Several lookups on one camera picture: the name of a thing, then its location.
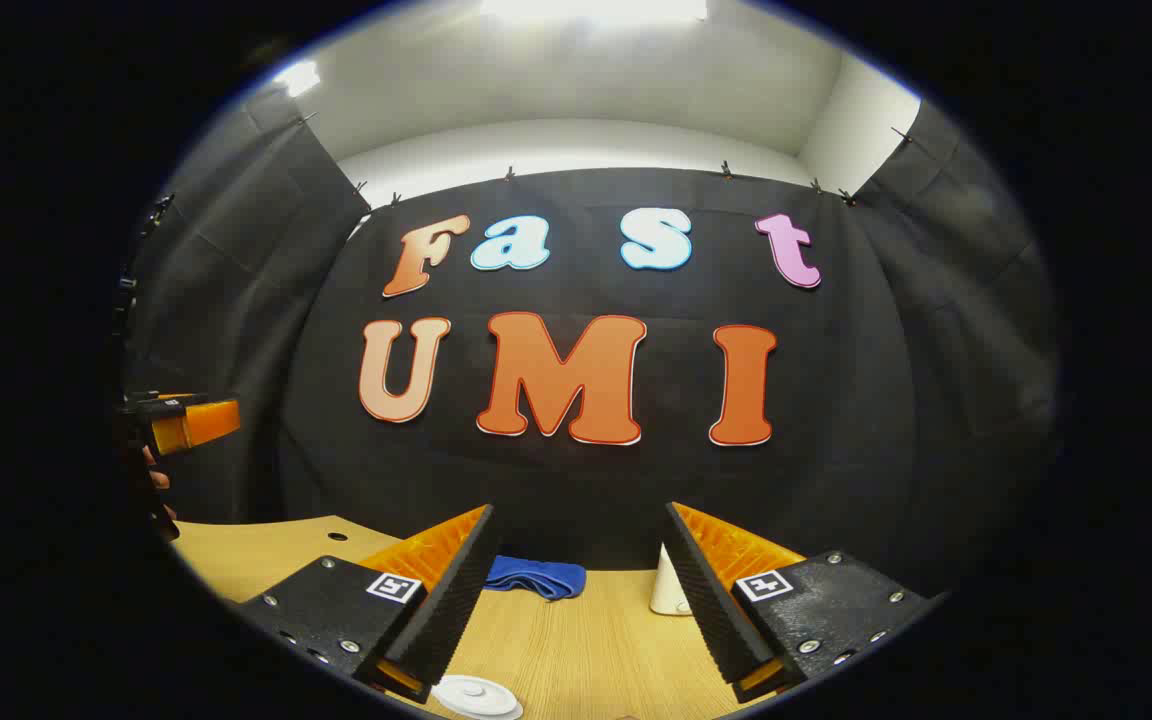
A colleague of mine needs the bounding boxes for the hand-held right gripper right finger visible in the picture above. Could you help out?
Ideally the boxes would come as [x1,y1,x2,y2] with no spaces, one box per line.
[664,501,949,704]

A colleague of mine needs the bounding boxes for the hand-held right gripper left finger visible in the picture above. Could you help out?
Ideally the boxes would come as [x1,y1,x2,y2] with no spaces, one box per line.
[234,504,497,704]

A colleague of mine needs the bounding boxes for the white teacup lid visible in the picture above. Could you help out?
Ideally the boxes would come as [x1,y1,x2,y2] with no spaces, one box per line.
[433,675,525,720]

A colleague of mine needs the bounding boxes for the white toaster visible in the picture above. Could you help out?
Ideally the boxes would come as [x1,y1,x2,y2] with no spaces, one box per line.
[649,543,694,617]

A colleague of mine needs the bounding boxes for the blue towel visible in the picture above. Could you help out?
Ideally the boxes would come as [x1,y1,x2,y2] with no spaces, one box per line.
[484,555,588,602]

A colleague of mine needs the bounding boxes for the black backdrop cloth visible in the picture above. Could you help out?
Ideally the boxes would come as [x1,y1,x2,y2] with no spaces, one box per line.
[121,85,1062,601]

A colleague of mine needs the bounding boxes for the ceiling light panel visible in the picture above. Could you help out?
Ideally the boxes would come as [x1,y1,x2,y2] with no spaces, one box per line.
[481,0,709,23]
[276,60,323,98]

